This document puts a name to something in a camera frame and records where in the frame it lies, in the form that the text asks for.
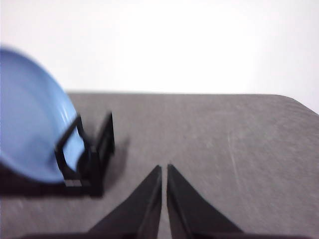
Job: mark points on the blue round plate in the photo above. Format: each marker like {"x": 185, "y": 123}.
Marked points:
{"x": 27, "y": 112}

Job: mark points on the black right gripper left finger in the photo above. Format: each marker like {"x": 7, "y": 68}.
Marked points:
{"x": 139, "y": 214}

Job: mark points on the black plastic dish rack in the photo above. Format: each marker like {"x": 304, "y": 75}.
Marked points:
{"x": 96, "y": 169}

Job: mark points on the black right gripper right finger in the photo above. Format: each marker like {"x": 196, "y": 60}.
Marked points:
{"x": 189, "y": 214}

